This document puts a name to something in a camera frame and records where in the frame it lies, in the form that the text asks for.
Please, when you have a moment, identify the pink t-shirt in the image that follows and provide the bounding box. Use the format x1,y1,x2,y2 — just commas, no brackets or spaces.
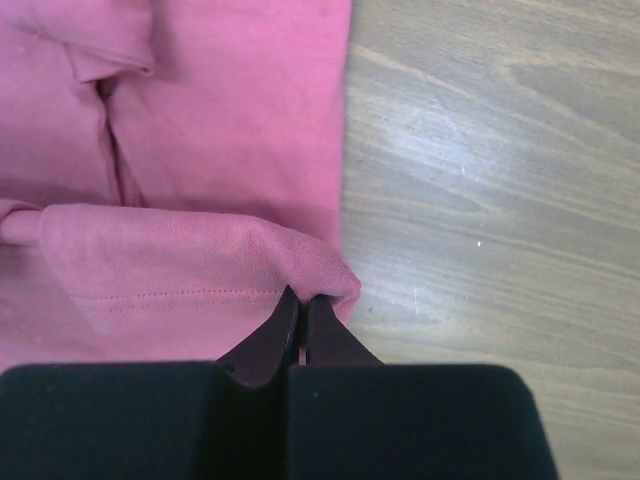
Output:
1,1,361,369

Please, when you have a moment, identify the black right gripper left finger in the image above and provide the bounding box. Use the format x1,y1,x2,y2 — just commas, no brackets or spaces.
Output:
1,290,299,479

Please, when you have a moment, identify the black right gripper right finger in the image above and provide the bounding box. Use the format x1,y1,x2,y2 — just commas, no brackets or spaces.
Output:
288,297,558,479

